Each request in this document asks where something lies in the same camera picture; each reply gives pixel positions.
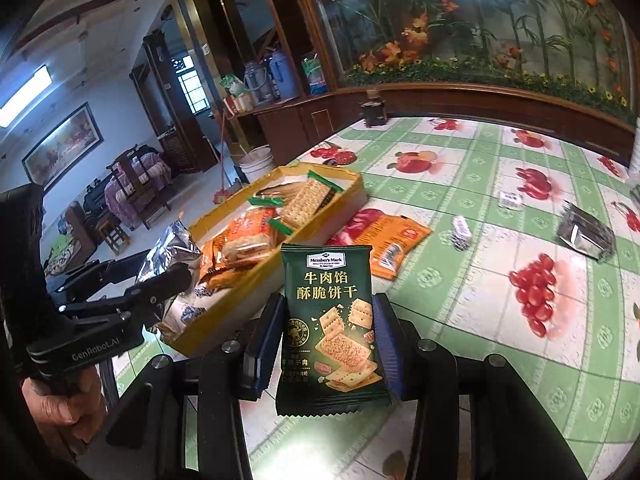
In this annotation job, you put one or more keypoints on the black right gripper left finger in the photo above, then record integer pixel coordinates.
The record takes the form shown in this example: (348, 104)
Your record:
(260, 353)

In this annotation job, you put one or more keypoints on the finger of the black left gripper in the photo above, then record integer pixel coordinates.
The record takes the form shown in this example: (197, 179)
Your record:
(80, 284)
(142, 302)

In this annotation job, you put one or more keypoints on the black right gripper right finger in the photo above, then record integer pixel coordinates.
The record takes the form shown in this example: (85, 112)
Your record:
(396, 341)

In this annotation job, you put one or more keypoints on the dark green cracker packet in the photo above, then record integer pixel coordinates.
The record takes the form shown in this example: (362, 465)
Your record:
(329, 361)

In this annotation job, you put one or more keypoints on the long cracker pack green ends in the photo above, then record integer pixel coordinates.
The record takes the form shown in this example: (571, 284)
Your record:
(296, 202)

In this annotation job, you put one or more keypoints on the silver foil snack bag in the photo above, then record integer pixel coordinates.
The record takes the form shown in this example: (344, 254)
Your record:
(175, 245)

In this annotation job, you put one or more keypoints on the left hand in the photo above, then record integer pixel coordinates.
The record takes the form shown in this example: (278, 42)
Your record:
(58, 418)

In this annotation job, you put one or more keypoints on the yellow white storage box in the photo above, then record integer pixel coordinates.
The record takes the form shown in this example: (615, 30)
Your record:
(231, 298)

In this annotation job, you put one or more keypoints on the orange cracker tray pack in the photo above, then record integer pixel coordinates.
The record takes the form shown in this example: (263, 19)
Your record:
(243, 242)

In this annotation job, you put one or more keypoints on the small orange snack packet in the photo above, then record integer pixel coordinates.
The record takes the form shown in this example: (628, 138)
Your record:
(391, 238)

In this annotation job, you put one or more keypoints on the wooden chair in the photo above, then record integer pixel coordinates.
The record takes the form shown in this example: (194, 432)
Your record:
(138, 187)

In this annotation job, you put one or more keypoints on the red broom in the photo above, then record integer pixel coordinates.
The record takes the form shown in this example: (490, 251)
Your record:
(224, 192)

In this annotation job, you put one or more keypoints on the small white candy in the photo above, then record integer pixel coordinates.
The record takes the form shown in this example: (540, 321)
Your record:
(461, 235)
(510, 200)

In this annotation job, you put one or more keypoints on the white plastic bucket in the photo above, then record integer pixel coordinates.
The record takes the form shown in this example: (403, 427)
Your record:
(257, 163)

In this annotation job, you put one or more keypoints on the flat silver foil bag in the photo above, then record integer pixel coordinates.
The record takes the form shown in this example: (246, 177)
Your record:
(585, 234)

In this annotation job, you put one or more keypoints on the small dark jar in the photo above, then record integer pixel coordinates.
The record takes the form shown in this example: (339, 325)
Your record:
(373, 109)

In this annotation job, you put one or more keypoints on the grey water jug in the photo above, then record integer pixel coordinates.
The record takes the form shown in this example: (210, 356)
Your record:
(257, 82)

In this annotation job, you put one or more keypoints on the blue thermos jug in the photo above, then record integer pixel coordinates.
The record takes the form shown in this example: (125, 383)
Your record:
(283, 75)

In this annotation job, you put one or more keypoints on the white spray bottle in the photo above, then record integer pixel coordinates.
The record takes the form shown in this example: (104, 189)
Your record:
(634, 165)

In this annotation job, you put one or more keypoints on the framed wall painting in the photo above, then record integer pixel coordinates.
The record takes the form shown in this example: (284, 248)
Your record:
(62, 148)

